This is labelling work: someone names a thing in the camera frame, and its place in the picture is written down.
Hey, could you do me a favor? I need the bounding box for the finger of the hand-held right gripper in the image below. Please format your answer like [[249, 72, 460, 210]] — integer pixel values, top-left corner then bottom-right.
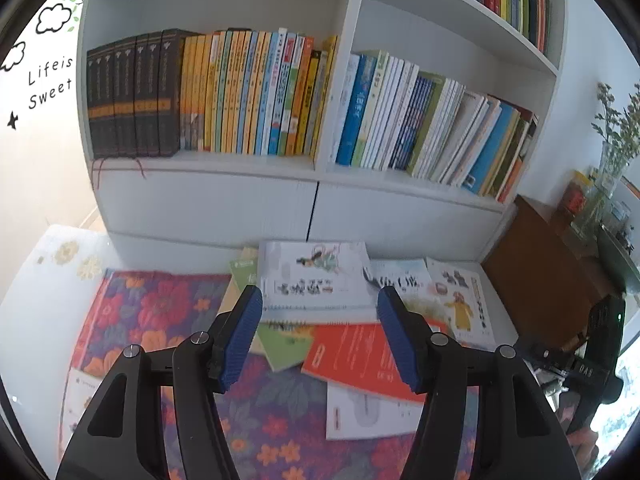
[[515, 341, 581, 378]]

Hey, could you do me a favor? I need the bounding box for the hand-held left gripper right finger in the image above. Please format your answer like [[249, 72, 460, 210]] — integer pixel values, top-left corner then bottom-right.
[[376, 286, 583, 480]]

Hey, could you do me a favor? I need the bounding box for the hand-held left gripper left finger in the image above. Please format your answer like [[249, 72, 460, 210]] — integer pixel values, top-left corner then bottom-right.
[[55, 285, 264, 480]]

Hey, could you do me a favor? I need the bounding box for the yellow illustrated book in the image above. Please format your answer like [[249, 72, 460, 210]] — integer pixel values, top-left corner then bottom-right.
[[217, 277, 246, 323]]

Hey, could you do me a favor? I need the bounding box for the light green illustrated book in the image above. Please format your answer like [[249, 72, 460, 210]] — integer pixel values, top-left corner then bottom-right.
[[229, 259, 317, 373]]

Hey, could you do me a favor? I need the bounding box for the red orange book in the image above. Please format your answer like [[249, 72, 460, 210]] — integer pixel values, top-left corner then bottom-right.
[[301, 317, 453, 407]]

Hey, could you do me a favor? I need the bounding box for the white book yellow robed figure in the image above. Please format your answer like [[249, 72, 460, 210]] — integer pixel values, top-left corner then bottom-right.
[[425, 256, 497, 352]]

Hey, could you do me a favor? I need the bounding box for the thin grey white illustrated book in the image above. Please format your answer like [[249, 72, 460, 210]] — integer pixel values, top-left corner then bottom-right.
[[260, 305, 383, 326]]

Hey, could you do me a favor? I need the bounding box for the white book dark robed figure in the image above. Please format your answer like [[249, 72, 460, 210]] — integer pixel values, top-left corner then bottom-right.
[[326, 382, 427, 442]]

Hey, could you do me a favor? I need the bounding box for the white book flying woman cover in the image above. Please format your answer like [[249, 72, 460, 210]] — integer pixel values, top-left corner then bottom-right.
[[257, 240, 373, 311]]

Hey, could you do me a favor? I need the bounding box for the white comic book teal title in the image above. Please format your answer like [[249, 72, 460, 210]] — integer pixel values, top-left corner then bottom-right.
[[62, 366, 108, 443]]

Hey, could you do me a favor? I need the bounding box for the row of blue and white books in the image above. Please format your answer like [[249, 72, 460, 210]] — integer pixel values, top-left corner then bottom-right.
[[327, 50, 540, 204]]

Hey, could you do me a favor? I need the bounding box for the row of black and yellow books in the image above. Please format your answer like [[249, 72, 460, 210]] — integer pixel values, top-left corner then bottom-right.
[[86, 27, 340, 161]]

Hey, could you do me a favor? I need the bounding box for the brown wooden cabinet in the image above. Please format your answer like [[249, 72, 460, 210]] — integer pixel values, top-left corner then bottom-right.
[[481, 194, 631, 361]]

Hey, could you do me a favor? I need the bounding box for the floral blanket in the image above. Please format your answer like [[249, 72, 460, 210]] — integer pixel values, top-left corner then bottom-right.
[[57, 269, 481, 480]]

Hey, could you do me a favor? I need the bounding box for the white bookshelf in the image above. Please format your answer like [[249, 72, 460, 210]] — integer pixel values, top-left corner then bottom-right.
[[75, 0, 571, 263]]

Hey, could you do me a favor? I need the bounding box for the glass vase with green stems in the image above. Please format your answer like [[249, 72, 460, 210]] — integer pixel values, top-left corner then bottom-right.
[[591, 81, 640, 196]]

